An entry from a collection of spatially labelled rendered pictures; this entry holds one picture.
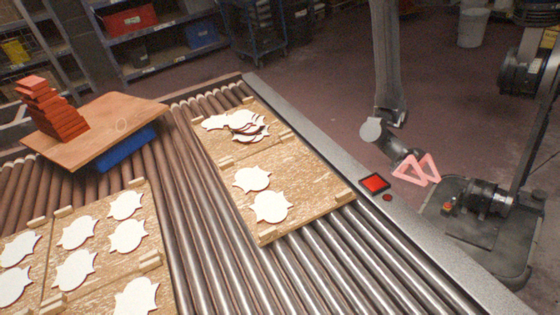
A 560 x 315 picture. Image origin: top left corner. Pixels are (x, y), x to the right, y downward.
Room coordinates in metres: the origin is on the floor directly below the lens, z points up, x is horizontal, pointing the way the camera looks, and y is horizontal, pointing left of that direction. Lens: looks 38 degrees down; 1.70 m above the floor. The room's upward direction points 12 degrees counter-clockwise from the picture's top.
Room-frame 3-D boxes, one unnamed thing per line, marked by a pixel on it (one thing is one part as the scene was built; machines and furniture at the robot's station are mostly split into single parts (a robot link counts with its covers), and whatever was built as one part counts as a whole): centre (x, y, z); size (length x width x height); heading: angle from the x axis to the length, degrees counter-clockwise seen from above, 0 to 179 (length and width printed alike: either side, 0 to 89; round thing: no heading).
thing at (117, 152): (1.35, 0.77, 0.97); 0.31 x 0.31 x 0.10; 48
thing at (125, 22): (4.95, 1.64, 0.78); 0.66 x 0.45 x 0.28; 114
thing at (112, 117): (1.40, 0.82, 1.03); 0.50 x 0.50 x 0.02; 48
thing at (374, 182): (0.75, -0.29, 0.92); 0.06 x 0.06 x 0.01; 18
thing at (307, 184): (0.85, 0.02, 0.93); 0.41 x 0.35 x 0.02; 19
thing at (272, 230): (0.62, 0.08, 0.95); 0.06 x 0.02 x 0.03; 109
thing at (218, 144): (1.25, 0.15, 0.93); 0.41 x 0.35 x 0.02; 21
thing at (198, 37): (5.34, 0.82, 0.32); 0.50 x 0.41 x 0.37; 111
